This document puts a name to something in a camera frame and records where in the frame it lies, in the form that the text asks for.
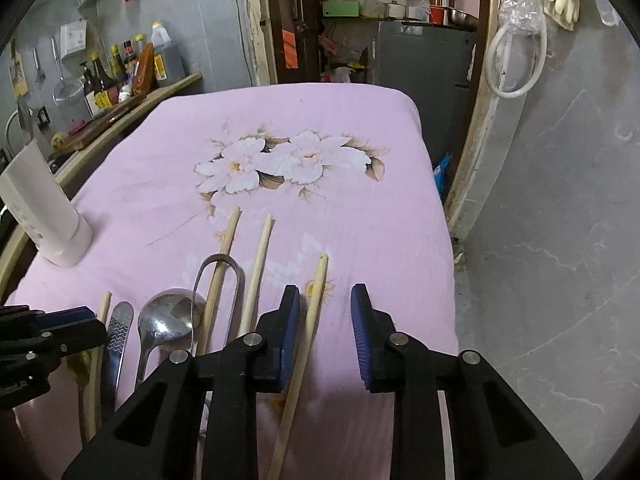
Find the hanging mesh strainer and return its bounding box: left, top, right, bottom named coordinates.
left=50, top=37, right=84, bottom=107

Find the white plastic utensil holder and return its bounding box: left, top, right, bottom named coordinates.
left=1, top=140, right=93, bottom=268

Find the orange snack bag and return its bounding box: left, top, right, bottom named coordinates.
left=132, top=42, right=155, bottom=96

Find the white coiled hose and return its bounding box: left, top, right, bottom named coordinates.
left=482, top=0, right=550, bottom=100

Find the red cup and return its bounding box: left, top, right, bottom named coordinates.
left=430, top=6, right=446, bottom=25

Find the steel peeler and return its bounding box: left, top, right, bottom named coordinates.
left=190, top=252, right=245, bottom=356

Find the wooden chopstick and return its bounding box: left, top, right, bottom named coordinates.
left=267, top=254, right=329, bottom=480
left=195, top=207, right=241, bottom=356
left=238, top=214, right=273, bottom=336
left=81, top=289, right=113, bottom=443

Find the dark soy sauce bottle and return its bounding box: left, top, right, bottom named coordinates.
left=90, top=52, right=118, bottom=110

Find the white box holder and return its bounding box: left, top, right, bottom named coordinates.
left=60, top=18, right=88, bottom=58

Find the grey cabinet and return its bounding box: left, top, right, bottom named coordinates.
left=374, top=21, right=476, bottom=165

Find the pink floral table cloth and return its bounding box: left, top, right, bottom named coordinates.
left=10, top=84, right=458, bottom=479

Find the wooden cutting board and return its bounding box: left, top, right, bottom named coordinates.
left=47, top=96, right=145, bottom=160

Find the wooden wall grater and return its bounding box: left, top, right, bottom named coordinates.
left=9, top=39, right=28, bottom=100

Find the steel spoon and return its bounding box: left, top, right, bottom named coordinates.
left=134, top=288, right=205, bottom=388

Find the large oil jug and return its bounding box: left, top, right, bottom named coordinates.
left=151, top=21, right=186, bottom=87

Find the steel patterned handle utensil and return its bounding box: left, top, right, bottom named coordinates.
left=100, top=301, right=134, bottom=422

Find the steel faucet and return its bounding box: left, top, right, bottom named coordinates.
left=3, top=105, right=35, bottom=158

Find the dark vinegar bottle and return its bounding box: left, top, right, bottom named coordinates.
left=80, top=62, right=101, bottom=117

